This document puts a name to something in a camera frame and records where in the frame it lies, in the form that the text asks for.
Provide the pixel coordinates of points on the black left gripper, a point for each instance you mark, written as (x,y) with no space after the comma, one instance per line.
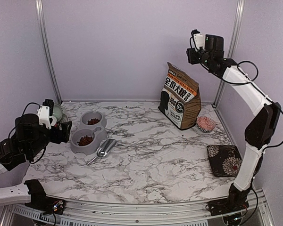
(58,139)

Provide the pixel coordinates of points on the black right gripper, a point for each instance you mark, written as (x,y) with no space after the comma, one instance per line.
(192,58)

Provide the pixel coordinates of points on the grey double pet bowl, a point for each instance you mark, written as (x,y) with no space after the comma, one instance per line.
(97,132)

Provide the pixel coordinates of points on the brown dog food bag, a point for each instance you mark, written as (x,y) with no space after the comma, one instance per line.
(180,98)

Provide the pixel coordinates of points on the metal food scoop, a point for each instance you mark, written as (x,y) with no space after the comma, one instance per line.
(103,150)

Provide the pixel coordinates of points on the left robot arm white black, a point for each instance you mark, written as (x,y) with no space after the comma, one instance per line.
(29,139)

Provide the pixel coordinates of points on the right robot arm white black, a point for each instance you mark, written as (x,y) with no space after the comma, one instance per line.
(207,50)

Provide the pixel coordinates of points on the white orange bowl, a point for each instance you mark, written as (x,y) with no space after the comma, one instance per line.
(53,120)

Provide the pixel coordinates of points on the green ceramic bowl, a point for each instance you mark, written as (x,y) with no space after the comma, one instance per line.
(57,112)

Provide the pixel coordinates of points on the brown kibble in bowls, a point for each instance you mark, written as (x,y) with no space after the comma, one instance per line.
(87,139)

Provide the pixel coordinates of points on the red patterned small bowl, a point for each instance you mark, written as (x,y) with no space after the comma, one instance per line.
(205,124)

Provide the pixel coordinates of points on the black floral square plate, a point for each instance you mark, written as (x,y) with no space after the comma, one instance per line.
(225,160)

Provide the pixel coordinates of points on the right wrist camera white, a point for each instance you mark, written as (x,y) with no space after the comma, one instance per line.
(198,39)

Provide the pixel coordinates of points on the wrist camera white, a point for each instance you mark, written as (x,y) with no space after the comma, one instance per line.
(44,112)
(198,39)

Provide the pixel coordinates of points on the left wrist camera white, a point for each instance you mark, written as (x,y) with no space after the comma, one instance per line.
(44,112)

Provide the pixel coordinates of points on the right aluminium frame post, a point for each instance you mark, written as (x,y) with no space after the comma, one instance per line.
(232,46)

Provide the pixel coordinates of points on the aluminium frame post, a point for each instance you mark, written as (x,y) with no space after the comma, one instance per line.
(46,48)
(232,46)

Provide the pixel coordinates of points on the left aluminium frame post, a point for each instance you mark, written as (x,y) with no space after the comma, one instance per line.
(46,48)

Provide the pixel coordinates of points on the front aluminium rail base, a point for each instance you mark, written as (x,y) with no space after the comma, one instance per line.
(195,213)

